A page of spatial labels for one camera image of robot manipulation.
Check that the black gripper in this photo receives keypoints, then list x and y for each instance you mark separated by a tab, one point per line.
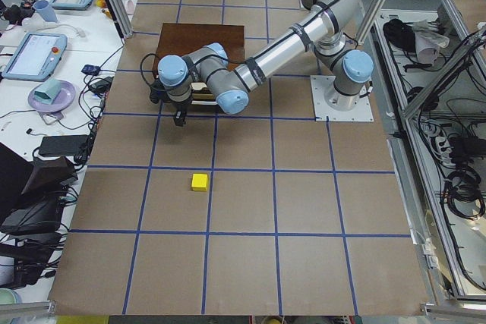
181	105

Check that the yellow block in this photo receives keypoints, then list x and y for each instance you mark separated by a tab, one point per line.
200	182

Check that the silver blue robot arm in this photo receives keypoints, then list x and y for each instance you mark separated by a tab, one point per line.
321	32

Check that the dark wooden drawer cabinet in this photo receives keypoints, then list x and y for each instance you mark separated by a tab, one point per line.
182	39

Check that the purple plate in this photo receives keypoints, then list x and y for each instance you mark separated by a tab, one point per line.
62	101

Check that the teal box on plate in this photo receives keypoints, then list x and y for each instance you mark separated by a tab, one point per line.
47	91

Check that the lower teach pendant tablet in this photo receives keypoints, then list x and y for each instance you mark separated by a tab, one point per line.
36	57

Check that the light blue plastic cup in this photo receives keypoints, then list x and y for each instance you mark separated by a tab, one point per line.
45	11

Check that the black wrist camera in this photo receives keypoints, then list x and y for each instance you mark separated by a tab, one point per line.
157	92

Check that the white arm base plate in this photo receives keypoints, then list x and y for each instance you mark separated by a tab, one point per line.
329	105

